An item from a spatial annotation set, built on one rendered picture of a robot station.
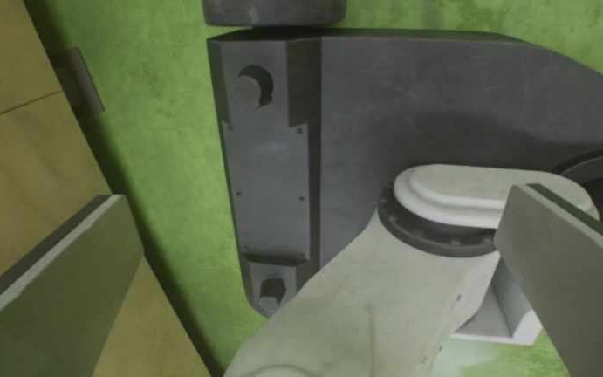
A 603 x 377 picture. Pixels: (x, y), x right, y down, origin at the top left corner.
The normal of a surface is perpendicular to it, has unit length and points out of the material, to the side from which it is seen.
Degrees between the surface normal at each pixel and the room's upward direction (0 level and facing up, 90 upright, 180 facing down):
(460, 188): 90
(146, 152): 0
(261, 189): 0
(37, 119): 90
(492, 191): 90
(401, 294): 90
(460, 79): 0
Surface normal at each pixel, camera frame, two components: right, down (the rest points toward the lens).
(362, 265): -0.02, -0.86
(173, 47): -0.18, 0.51
